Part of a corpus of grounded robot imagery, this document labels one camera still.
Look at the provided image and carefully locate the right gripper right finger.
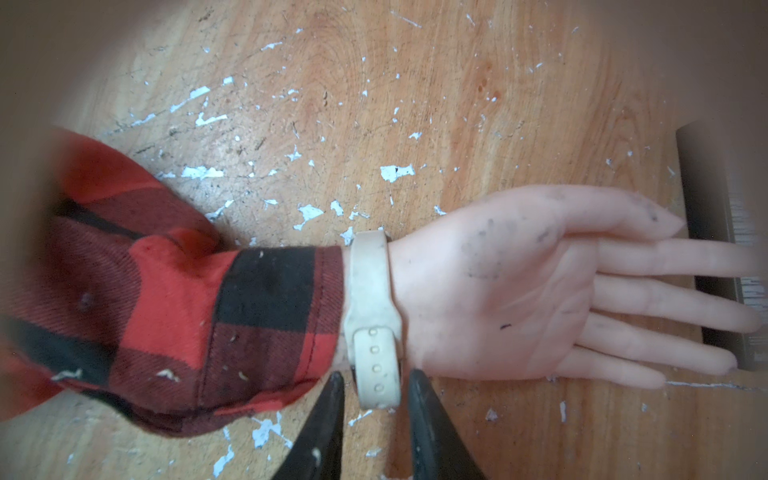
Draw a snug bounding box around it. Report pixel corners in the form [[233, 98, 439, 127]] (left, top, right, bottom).
[[408, 369, 486, 480]]

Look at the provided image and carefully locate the pale mannequin hand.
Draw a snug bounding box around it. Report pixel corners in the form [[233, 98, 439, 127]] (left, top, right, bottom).
[[389, 185, 760, 389]]

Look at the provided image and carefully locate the red black plaid sleeve forearm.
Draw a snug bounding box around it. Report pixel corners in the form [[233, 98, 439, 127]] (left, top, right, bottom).
[[1, 131, 344, 437]]

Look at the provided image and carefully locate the beige wrist watch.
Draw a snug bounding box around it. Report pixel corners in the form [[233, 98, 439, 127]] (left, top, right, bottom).
[[342, 230, 403, 410]]

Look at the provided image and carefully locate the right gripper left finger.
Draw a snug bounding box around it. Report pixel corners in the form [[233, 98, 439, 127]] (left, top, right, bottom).
[[272, 371, 345, 480]]

